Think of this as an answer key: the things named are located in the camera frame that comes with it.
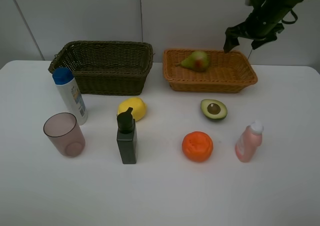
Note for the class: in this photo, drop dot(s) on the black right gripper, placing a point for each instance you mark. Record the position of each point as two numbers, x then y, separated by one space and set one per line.
265 15

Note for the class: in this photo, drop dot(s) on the green pear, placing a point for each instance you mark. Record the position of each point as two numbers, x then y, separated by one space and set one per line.
197 61

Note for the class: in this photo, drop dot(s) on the halved avocado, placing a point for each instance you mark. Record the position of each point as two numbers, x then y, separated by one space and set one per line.
213 109

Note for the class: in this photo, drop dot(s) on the pink bottle white cap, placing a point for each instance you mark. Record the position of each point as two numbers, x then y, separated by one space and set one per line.
249 141

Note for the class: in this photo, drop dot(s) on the orange tangerine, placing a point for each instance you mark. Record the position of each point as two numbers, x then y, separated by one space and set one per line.
197 146

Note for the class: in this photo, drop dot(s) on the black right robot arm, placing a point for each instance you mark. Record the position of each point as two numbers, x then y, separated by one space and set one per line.
289 18

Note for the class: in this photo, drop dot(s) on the orange wicker basket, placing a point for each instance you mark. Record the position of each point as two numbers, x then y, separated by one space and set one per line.
227 72

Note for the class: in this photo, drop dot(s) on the yellow lemon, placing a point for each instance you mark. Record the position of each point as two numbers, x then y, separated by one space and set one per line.
137 104

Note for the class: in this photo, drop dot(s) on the dark brown wicker basket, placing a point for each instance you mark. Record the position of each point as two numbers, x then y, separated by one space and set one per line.
118 68

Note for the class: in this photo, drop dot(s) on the black pump bottle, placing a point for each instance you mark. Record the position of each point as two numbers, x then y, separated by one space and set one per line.
127 137

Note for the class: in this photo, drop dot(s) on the white bottle blue cap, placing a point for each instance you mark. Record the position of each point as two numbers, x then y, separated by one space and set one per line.
70 93

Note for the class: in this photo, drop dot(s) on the translucent pink plastic cup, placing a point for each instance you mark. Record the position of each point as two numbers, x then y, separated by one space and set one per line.
64 132

